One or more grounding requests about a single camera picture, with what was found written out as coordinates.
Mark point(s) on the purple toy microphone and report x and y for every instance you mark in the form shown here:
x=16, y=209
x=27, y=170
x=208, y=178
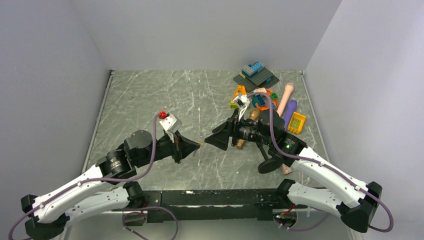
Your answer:
x=291, y=106

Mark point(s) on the yellow window toy block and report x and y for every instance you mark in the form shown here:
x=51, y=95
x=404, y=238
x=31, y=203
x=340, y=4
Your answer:
x=296, y=123

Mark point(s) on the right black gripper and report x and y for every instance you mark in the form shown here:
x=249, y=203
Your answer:
x=222, y=132

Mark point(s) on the glitter filled tube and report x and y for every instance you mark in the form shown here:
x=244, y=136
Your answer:
x=286, y=170

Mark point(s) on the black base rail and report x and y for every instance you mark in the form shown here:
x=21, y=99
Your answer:
x=159, y=206

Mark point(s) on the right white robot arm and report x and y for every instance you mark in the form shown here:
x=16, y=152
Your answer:
x=344, y=196

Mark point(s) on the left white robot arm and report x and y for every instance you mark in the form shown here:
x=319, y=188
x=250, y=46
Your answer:
x=104, y=186

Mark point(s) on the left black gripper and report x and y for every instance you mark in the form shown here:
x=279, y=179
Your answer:
x=181, y=147

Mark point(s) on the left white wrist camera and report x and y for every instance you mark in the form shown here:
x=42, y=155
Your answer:
x=169, y=122

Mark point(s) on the dark grey lego baseplate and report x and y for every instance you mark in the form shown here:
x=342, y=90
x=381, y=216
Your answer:
x=263, y=79

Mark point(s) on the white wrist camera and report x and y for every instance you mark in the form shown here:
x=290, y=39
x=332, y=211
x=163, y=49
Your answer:
x=243, y=103
x=169, y=122

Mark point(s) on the orange ring toy with bricks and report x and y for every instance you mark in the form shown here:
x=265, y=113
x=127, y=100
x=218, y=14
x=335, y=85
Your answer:
x=261, y=102

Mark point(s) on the pink toy microphone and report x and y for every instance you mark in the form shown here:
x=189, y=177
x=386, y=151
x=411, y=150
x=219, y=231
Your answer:
x=288, y=89

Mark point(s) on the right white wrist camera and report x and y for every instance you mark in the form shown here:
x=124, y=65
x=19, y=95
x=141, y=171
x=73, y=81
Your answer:
x=243, y=103

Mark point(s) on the blue grey lego stack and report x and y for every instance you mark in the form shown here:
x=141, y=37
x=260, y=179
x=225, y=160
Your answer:
x=248, y=71

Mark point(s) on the black microphone stand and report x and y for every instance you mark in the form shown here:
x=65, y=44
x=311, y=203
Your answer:
x=269, y=164

